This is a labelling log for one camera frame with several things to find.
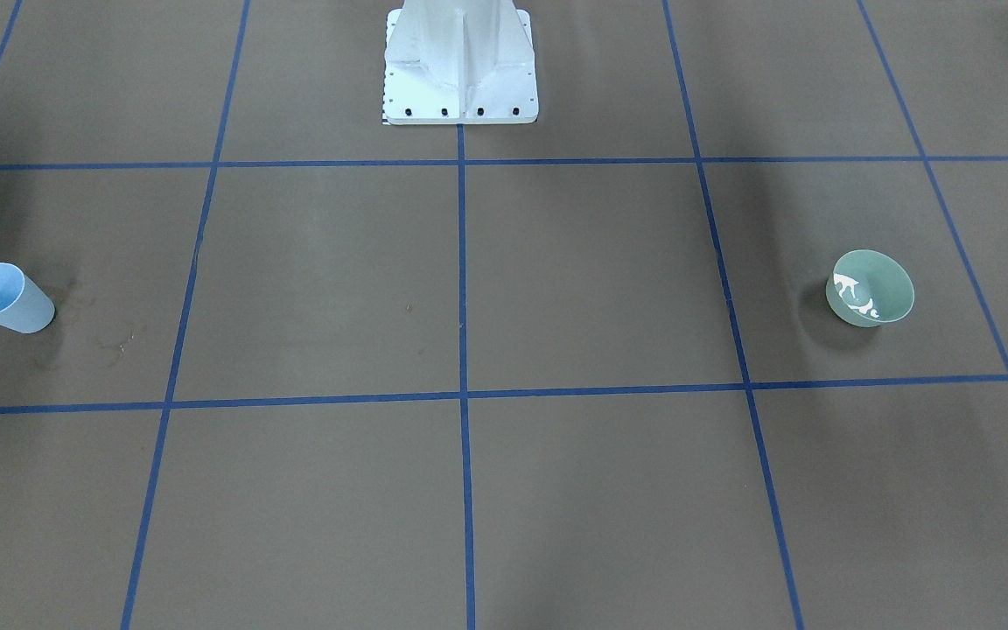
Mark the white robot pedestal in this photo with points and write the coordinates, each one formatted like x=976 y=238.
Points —
x=459 y=63

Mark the light green ceramic bowl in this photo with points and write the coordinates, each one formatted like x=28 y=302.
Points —
x=869 y=289

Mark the light blue plastic cup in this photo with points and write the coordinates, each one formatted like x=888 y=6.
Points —
x=24 y=307

